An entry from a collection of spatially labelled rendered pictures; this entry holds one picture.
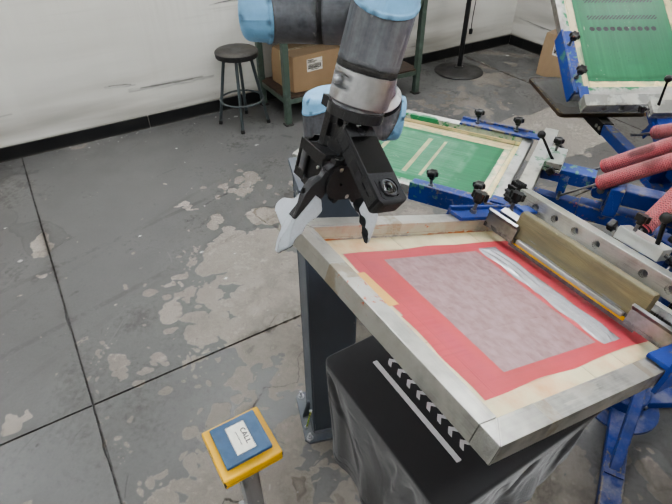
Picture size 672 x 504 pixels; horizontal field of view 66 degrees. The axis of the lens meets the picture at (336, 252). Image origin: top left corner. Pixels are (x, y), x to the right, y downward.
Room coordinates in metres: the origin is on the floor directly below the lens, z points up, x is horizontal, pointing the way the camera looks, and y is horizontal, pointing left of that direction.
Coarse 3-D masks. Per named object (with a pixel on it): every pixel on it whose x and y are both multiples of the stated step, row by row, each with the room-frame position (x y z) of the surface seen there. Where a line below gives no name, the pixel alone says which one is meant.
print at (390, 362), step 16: (384, 368) 0.77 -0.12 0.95; (400, 368) 0.77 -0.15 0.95; (400, 384) 0.73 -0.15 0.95; (416, 384) 0.73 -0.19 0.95; (416, 400) 0.68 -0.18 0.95; (416, 416) 0.64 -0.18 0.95; (432, 416) 0.64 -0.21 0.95; (432, 432) 0.60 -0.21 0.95; (448, 432) 0.60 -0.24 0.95; (448, 448) 0.57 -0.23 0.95; (464, 448) 0.57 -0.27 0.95
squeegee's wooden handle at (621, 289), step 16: (528, 224) 1.02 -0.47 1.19; (544, 224) 1.00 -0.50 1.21; (528, 240) 1.00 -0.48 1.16; (544, 240) 0.97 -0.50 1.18; (560, 240) 0.95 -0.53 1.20; (544, 256) 0.95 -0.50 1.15; (560, 256) 0.93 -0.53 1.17; (576, 256) 0.90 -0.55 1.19; (592, 256) 0.88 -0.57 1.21; (576, 272) 0.88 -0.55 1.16; (592, 272) 0.86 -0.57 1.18; (608, 272) 0.84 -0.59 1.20; (624, 272) 0.83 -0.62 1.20; (592, 288) 0.84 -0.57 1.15; (608, 288) 0.82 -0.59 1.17; (624, 288) 0.80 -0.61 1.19; (640, 288) 0.78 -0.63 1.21; (624, 304) 0.78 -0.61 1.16; (640, 304) 0.76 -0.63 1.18
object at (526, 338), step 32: (416, 320) 0.63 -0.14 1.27; (448, 320) 0.65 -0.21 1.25; (480, 320) 0.67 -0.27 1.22; (512, 320) 0.70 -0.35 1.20; (544, 320) 0.72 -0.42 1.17; (608, 320) 0.78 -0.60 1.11; (448, 352) 0.56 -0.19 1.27; (480, 352) 0.57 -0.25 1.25; (512, 352) 0.59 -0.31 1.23; (544, 352) 0.61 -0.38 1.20; (576, 352) 0.63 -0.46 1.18; (608, 352) 0.66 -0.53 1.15; (480, 384) 0.49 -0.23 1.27; (512, 384) 0.51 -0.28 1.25
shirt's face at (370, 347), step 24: (336, 360) 0.80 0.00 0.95; (360, 360) 0.80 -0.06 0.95; (360, 384) 0.73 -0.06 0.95; (384, 384) 0.73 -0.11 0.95; (384, 408) 0.66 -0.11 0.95; (408, 408) 0.66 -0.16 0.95; (384, 432) 0.60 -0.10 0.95; (408, 432) 0.60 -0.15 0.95; (408, 456) 0.55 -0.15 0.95; (432, 456) 0.55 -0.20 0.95; (528, 456) 0.55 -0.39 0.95; (432, 480) 0.50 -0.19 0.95; (456, 480) 0.50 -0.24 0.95; (480, 480) 0.50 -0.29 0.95
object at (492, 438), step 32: (320, 224) 0.85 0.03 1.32; (352, 224) 0.89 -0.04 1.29; (384, 224) 0.93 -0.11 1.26; (416, 224) 0.98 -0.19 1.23; (448, 224) 1.03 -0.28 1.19; (480, 224) 1.09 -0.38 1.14; (320, 256) 0.73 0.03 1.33; (352, 288) 0.64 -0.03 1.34; (384, 320) 0.57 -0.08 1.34; (416, 352) 0.50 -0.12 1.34; (448, 384) 0.44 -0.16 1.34; (608, 384) 0.52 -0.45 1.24; (640, 384) 0.54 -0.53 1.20; (448, 416) 0.41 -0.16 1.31; (480, 416) 0.39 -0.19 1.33; (512, 416) 0.40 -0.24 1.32; (544, 416) 0.42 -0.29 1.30; (576, 416) 0.44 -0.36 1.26; (480, 448) 0.36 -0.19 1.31; (512, 448) 0.36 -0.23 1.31
